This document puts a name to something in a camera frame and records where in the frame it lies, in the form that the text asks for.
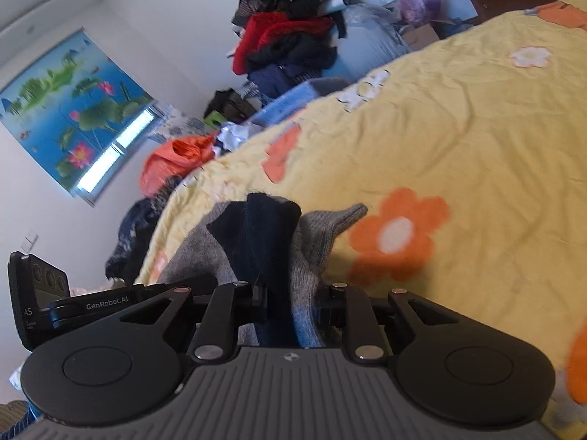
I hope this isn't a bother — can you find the orange plastic bag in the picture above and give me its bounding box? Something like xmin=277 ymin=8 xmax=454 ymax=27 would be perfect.
xmin=140 ymin=134 xmax=219 ymax=196

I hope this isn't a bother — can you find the yellow floral printed blanket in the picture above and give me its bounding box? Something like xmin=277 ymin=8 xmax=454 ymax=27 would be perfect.
xmin=135 ymin=0 xmax=587 ymax=428

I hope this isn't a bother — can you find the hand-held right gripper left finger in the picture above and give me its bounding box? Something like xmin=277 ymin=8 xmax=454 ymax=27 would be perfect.
xmin=121 ymin=282 xmax=269 ymax=365

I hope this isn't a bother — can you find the window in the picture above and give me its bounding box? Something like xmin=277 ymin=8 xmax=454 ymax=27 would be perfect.
xmin=72 ymin=102 xmax=167 ymax=201

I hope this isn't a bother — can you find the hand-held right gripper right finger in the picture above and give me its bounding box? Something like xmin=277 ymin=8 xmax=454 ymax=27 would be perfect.
xmin=316 ymin=283 xmax=462 ymax=363

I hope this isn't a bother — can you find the blue patterned white pillow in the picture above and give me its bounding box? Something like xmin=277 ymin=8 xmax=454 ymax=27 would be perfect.
xmin=151 ymin=109 xmax=208 ymax=146

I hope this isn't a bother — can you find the light blue bundle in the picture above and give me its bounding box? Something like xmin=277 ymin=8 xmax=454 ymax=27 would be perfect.
xmin=337 ymin=4 xmax=412 ymax=84

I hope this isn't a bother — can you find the dark brown garment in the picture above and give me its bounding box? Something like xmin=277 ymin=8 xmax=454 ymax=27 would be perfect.
xmin=204 ymin=89 xmax=258 ymax=123

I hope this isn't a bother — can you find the white crumpled cloth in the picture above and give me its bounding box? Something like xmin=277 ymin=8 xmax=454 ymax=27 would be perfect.
xmin=215 ymin=123 xmax=254 ymax=153

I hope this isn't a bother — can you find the cardboard box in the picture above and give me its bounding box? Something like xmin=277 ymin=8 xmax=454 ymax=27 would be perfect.
xmin=401 ymin=23 xmax=440 ymax=52

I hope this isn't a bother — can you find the lotus print window blind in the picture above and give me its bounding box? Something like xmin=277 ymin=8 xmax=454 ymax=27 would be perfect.
xmin=0 ymin=31 xmax=155 ymax=190

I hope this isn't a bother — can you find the blue folded blanket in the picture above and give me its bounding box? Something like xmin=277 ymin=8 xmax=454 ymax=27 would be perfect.
xmin=250 ymin=78 xmax=350 ymax=128

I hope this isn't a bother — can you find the navy and grey sweater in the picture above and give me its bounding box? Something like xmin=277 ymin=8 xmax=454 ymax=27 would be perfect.
xmin=156 ymin=192 xmax=368 ymax=350

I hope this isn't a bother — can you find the red garment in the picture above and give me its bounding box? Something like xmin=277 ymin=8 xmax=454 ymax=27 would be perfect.
xmin=232 ymin=13 xmax=334 ymax=75

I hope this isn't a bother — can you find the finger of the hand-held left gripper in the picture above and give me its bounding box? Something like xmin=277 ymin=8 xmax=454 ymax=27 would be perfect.
xmin=147 ymin=274 xmax=218 ymax=305

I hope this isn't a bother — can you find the dark clothes heap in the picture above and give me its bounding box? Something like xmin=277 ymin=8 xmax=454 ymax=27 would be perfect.
xmin=105 ymin=197 xmax=162 ymax=281

